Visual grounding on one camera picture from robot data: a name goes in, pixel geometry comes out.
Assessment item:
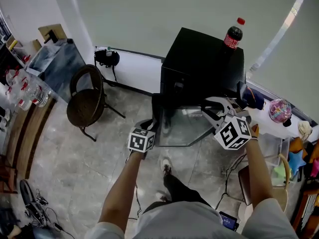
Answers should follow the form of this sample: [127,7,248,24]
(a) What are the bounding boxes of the thin gripper cable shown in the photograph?
[215,153,248,210]
[128,183,143,220]

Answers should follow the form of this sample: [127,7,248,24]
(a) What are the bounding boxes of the cardboard box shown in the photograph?
[38,23,68,44]

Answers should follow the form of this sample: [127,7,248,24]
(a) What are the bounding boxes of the cluster of large water bottles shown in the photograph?
[4,55,49,111]

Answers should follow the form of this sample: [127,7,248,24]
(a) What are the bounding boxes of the black headset gear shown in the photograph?
[19,179,49,224]

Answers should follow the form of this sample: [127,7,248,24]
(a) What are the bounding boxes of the person's grey shirt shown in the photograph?
[84,198,299,239]

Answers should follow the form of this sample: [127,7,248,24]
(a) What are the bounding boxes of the orange cushion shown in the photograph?
[309,139,319,164]
[289,137,308,154]

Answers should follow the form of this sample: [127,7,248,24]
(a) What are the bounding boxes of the green cushion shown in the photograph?
[273,162,290,184]

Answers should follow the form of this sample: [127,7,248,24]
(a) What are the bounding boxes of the navy cap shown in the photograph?
[243,87,266,111]

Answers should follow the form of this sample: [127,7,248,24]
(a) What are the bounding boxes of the grey roller blind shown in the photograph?
[72,0,304,67]
[249,0,319,124]

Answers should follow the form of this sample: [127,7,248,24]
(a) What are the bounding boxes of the dark wicker chair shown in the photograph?
[66,64,126,142]

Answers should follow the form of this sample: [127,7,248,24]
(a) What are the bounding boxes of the orange wooden stool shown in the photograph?
[291,188,319,234]

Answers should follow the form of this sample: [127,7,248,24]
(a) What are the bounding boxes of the round beige chair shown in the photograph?
[236,153,291,217]

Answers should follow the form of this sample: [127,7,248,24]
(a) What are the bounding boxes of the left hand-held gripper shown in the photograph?
[127,119,157,153]

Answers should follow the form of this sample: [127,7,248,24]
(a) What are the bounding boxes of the dark grey equipment case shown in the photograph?
[0,42,26,67]

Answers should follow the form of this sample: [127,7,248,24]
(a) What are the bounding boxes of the small waist screen device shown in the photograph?
[219,211,239,232]

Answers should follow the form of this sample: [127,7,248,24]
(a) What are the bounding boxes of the person's black trousers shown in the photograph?
[143,174,213,214]

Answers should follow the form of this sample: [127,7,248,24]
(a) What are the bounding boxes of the large black panel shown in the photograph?
[151,93,227,147]

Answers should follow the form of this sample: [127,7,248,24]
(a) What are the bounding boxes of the person's right forearm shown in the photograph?
[245,138,275,210]

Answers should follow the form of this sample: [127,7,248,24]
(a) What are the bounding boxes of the cream cloth bag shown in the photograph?
[298,120,313,142]

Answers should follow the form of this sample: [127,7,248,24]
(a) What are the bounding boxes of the blue star plush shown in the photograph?
[288,150,307,175]

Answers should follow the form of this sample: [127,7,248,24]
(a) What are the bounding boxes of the brown wooden step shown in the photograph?
[6,97,57,179]

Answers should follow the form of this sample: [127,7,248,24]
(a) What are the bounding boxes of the black mini fridge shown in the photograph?
[160,27,246,107]

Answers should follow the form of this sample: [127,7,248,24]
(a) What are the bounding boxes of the person's white black shoe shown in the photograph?
[161,157,173,177]

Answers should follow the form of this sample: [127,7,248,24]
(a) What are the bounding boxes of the person's left forearm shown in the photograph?
[99,151,146,234]

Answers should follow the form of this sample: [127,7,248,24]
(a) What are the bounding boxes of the cola bottle red cap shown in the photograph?
[223,17,246,52]

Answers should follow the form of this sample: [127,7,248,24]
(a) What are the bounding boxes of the clear plastic storage box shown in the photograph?
[259,132,291,167]

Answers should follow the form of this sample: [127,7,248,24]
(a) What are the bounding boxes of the black backpack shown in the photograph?
[94,49,121,83]

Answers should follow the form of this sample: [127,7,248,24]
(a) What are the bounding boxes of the blue grey glass tank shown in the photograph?
[26,39,87,102]

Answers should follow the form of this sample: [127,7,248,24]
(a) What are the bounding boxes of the brown seat chair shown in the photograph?
[238,165,253,207]

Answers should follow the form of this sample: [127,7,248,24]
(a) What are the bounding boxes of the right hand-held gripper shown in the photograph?
[201,96,252,150]

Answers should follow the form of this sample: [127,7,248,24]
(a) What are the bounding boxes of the pink cushion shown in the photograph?
[310,158,319,178]

